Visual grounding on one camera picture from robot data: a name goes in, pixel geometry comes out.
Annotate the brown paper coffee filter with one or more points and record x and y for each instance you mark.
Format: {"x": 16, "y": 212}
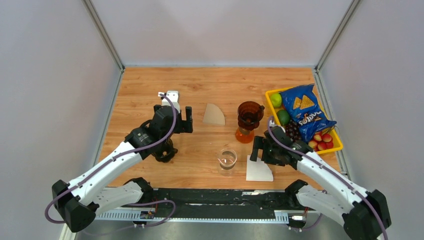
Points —
{"x": 213, "y": 115}

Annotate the white paper coffee filter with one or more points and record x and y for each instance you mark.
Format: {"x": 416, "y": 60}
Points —
{"x": 258, "y": 171}

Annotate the olive plastic coffee dripper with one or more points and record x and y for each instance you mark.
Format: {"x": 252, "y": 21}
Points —
{"x": 165, "y": 151}

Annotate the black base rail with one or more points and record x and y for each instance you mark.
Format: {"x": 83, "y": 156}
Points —
{"x": 219, "y": 203}

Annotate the clear glass beaker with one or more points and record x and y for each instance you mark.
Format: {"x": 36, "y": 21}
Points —
{"x": 227, "y": 159}

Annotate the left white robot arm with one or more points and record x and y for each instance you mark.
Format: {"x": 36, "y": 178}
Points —
{"x": 82, "y": 199}

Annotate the aluminium frame post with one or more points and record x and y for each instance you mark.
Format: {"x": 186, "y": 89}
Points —
{"x": 337, "y": 33}
{"x": 90, "y": 7}

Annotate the aluminium frame post left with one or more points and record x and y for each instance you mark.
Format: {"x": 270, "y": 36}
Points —
{"x": 90, "y": 7}

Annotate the green lime upper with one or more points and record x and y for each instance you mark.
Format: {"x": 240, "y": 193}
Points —
{"x": 276, "y": 100}

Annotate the red apples cluster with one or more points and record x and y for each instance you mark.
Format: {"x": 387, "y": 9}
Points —
{"x": 321, "y": 142}

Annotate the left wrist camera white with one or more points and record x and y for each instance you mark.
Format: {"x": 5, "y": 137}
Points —
{"x": 170, "y": 96}

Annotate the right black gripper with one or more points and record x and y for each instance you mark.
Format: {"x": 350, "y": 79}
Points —
{"x": 260, "y": 143}

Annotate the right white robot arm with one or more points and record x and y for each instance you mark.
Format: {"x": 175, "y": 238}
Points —
{"x": 363, "y": 214}

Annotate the orange glass carafe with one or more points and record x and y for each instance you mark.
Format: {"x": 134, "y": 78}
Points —
{"x": 244, "y": 136}

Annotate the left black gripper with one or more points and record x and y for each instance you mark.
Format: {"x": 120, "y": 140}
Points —
{"x": 185, "y": 126}

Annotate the dark grape bunch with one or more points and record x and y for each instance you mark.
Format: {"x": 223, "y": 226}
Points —
{"x": 292, "y": 131}

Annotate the aluminium frame post right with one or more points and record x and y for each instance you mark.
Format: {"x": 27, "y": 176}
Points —
{"x": 337, "y": 33}

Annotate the green lime lower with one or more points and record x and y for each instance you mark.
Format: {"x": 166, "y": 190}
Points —
{"x": 283, "y": 117}

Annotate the brown plastic coffee dripper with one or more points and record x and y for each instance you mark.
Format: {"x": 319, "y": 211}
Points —
{"x": 249, "y": 115}

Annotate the blue chips bag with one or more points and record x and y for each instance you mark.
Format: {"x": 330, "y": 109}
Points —
{"x": 303, "y": 107}

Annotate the green lime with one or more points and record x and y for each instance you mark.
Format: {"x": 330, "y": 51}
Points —
{"x": 283, "y": 117}
{"x": 276, "y": 100}

